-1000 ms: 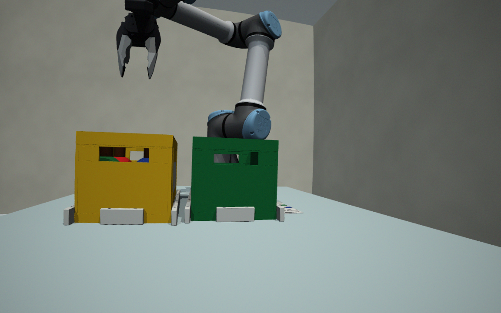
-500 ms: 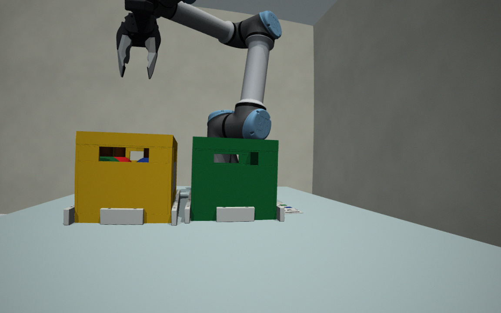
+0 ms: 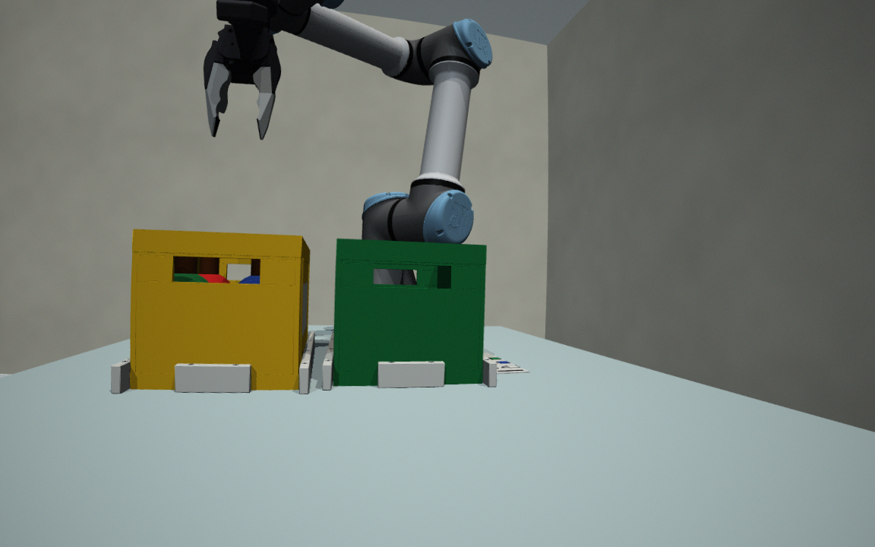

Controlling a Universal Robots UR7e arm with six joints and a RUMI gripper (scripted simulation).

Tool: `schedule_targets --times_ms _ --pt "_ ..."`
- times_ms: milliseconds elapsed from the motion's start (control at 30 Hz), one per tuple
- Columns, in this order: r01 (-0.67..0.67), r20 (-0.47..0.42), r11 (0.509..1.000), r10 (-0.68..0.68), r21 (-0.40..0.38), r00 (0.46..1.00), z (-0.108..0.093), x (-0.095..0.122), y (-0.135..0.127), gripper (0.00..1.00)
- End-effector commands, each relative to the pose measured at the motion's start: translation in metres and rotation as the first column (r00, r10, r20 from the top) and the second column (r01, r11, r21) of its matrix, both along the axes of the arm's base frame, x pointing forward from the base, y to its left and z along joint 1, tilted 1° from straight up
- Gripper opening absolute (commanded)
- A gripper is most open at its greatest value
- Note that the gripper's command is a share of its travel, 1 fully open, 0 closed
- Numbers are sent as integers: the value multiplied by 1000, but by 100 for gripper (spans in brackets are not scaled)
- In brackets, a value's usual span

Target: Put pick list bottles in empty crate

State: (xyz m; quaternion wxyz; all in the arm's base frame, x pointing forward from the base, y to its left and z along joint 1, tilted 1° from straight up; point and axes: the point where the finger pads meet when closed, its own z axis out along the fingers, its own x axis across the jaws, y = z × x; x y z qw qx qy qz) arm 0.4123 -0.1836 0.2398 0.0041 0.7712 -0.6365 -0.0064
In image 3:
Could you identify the dark green crate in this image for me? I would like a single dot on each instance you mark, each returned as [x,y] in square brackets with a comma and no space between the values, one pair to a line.
[441,318]

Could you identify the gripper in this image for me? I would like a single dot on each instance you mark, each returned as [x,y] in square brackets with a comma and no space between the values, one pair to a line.
[247,53]

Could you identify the white paper pick list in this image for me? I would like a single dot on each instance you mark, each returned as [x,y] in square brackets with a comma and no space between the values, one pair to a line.
[504,367]

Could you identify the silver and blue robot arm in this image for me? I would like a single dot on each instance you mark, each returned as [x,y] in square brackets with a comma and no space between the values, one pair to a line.
[435,210]

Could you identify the yellow crate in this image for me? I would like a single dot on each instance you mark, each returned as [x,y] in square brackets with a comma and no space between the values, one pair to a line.
[218,323]

